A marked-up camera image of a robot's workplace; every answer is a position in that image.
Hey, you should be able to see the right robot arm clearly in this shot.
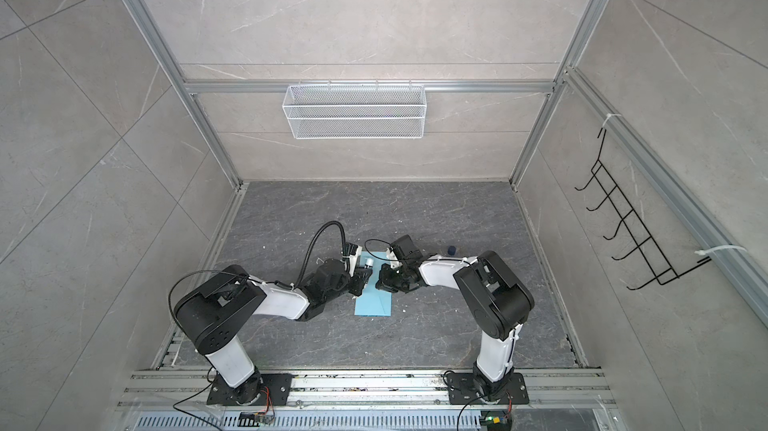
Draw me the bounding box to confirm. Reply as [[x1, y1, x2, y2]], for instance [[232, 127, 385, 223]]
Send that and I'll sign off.
[[376, 235, 535, 396]]

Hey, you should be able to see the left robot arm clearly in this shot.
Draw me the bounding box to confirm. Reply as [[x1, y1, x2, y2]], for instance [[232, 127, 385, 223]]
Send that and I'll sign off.
[[169, 258, 373, 389]]

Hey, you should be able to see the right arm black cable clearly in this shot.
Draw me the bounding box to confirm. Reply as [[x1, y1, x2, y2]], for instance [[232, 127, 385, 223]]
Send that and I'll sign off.
[[363, 238, 397, 264]]

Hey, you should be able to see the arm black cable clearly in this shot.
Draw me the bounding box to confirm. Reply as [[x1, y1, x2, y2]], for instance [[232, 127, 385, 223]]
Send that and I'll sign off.
[[293, 220, 350, 288], [363, 238, 397, 264]]

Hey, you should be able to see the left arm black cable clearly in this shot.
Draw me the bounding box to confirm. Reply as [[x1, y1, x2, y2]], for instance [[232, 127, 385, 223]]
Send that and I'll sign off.
[[293, 220, 350, 288]]

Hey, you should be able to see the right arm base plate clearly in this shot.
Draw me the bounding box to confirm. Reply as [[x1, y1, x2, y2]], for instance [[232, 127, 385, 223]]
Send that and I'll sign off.
[[441, 370, 530, 405]]

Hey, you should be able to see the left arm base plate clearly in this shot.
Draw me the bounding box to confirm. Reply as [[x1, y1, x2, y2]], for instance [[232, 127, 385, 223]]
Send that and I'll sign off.
[[206, 372, 293, 407]]

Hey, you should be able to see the white wire mesh basket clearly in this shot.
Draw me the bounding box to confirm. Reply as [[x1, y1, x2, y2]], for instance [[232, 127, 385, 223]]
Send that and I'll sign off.
[[282, 84, 428, 140]]

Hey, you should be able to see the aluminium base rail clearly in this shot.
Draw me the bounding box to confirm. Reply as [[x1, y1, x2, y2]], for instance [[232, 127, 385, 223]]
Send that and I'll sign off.
[[110, 368, 626, 430]]

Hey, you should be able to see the black wire hook rack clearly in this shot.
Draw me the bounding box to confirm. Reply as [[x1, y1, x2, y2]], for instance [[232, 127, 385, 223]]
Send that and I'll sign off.
[[574, 129, 712, 291]]

